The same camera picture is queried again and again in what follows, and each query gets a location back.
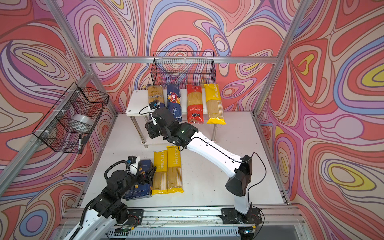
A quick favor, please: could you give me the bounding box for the yellow pastatime bag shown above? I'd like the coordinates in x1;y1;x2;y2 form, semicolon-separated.
204;84;227;125
167;146;184;194
152;150;168;195

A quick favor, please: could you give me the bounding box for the blue Barilla spaghetti box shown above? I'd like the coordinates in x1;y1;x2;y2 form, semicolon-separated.
167;84;183;122

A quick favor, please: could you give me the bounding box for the blue Ankara spaghetti bag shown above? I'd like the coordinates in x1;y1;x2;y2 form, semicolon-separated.
147;85;166;111

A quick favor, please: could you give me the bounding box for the red spaghetti bag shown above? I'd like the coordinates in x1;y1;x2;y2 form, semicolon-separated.
187;85;204;124

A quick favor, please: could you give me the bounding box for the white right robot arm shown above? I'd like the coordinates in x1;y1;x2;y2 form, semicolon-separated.
145;107;253;215

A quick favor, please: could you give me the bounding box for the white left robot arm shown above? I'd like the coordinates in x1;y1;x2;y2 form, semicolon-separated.
65;160;157;240

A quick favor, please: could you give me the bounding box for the white two-tier shelf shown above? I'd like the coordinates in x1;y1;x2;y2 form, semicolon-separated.
126;89;219;148

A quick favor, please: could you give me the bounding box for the blue Barilla rigatoni box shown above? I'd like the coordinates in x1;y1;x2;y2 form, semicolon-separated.
124;160;154;201

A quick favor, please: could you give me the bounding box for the silver tape roll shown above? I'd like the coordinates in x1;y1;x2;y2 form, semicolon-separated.
72;114;94;126

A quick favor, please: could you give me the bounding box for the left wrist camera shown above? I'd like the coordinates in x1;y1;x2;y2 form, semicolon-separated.
126;156;140;176

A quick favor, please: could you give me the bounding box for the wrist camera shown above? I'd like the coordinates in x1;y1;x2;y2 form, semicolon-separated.
149;100;160;125
126;156;140;176

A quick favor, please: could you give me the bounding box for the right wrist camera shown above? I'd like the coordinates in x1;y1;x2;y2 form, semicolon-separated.
149;100;160;125

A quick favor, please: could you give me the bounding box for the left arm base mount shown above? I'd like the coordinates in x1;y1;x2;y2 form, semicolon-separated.
116;209;144;227

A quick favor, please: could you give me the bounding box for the black wire basket back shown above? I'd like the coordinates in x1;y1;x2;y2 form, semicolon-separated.
151;50;216;89

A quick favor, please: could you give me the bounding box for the black wire basket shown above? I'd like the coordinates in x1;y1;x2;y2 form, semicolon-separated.
151;50;216;89
32;83;109;154

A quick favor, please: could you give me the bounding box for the black wire basket left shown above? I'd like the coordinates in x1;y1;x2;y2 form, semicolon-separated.
32;83;109;154

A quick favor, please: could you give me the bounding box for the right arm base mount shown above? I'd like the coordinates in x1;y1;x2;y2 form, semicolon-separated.
218;207;263;226

